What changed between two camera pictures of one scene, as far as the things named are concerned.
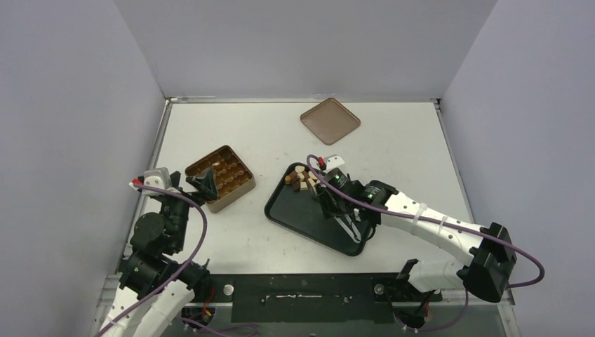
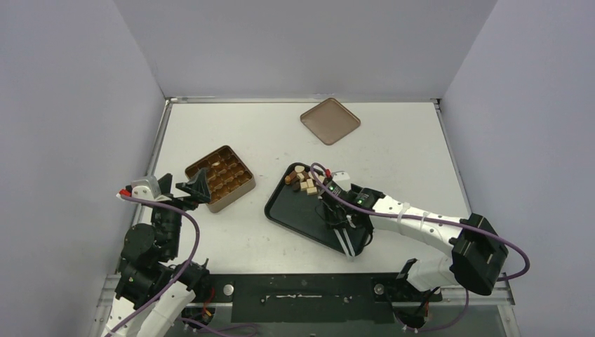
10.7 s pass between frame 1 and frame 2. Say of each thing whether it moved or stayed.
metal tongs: moved
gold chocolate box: stayed
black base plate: stayed
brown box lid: stayed
